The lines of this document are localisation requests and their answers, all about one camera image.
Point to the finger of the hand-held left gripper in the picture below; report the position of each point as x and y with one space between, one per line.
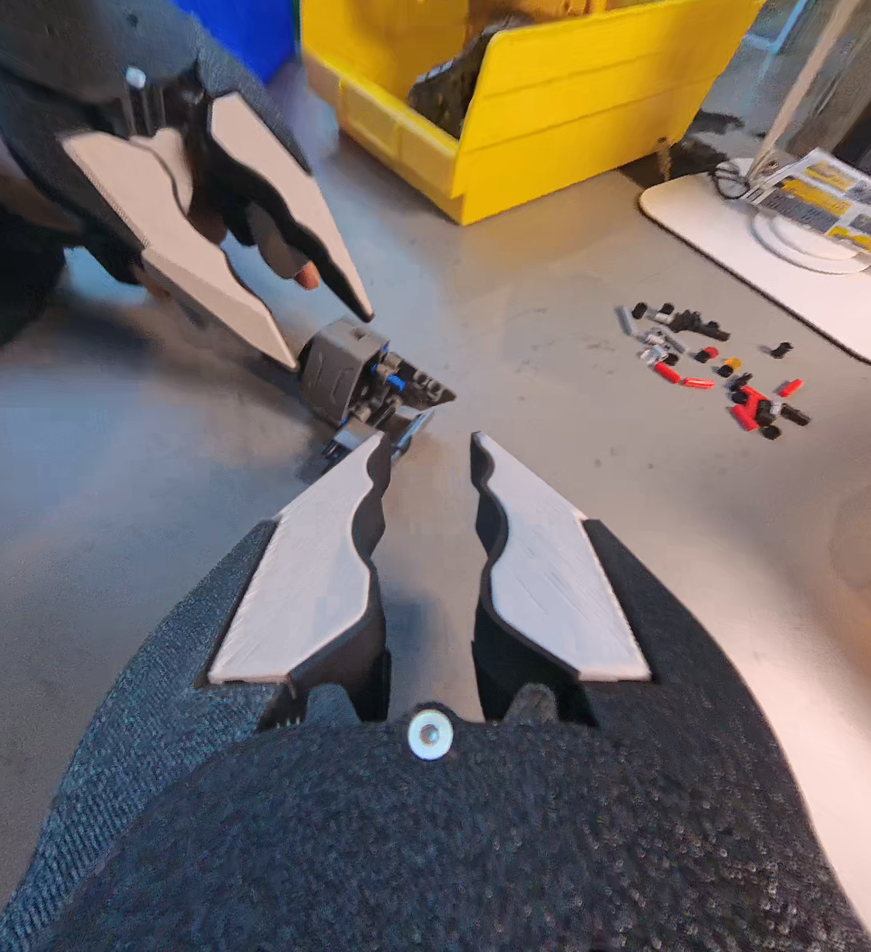
160 223
272 171

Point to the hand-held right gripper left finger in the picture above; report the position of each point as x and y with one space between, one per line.
294 595

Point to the person's left hand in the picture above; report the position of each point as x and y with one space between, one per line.
279 238

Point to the white desk stand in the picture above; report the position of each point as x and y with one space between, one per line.
777 297

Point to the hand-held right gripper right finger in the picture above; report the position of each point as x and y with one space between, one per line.
562 595

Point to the person's left forearm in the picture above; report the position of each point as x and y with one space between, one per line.
4 297

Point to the grey toy brick assembly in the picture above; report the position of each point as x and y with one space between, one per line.
338 372

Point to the pile of small brick parts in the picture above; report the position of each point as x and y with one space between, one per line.
747 401

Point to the yellow tracked toy vehicle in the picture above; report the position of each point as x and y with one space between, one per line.
450 89

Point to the yellow grey instruction booklet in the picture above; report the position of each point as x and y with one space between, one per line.
837 201

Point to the grey desk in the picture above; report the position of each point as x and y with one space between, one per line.
554 297

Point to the blue plastic bin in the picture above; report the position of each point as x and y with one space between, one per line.
249 30

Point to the yellow plastic bin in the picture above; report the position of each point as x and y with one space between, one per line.
591 111

